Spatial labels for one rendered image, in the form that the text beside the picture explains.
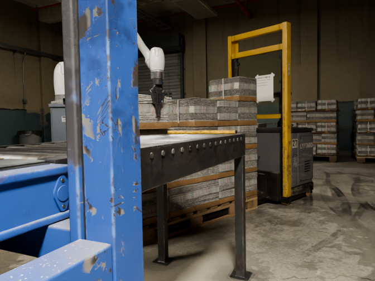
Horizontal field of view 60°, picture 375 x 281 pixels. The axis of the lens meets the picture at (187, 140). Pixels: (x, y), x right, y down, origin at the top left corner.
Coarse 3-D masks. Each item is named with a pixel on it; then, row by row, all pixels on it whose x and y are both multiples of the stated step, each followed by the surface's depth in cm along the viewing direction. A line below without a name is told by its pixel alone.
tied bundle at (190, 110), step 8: (168, 104) 286; (176, 104) 277; (184, 104) 270; (192, 104) 263; (200, 104) 268; (208, 104) 274; (216, 104) 281; (176, 112) 278; (184, 112) 271; (192, 112) 264; (200, 112) 268; (208, 112) 275; (216, 112) 282; (176, 120) 278; (184, 120) 271; (192, 120) 264; (200, 120) 268; (208, 120) 274; (216, 120) 281
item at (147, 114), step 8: (144, 96) 216; (144, 104) 217; (152, 104) 223; (144, 112) 218; (152, 112) 223; (160, 112) 227; (168, 112) 232; (144, 120) 219; (152, 120) 223; (160, 120) 228; (168, 120) 232
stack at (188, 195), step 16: (176, 128) 250; (192, 128) 261; (208, 128) 275; (224, 128) 290; (192, 176) 263; (176, 192) 251; (192, 192) 264; (208, 192) 276; (224, 192) 291; (144, 208) 231; (176, 208) 252; (208, 208) 283; (224, 208) 291; (176, 224) 272; (192, 224) 264; (208, 224) 277; (144, 240) 231
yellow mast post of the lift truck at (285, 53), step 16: (288, 32) 324; (288, 48) 324; (288, 64) 325; (288, 80) 326; (288, 96) 327; (288, 112) 328; (288, 128) 328; (288, 144) 329; (288, 160) 330; (288, 176) 331; (288, 192) 331
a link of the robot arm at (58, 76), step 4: (60, 64) 206; (56, 68) 205; (60, 68) 204; (56, 72) 204; (60, 72) 203; (56, 76) 204; (60, 76) 203; (56, 80) 204; (60, 80) 203; (56, 84) 204; (60, 84) 203; (56, 88) 205; (60, 88) 204; (64, 88) 204; (56, 92) 205; (60, 92) 204; (64, 92) 204
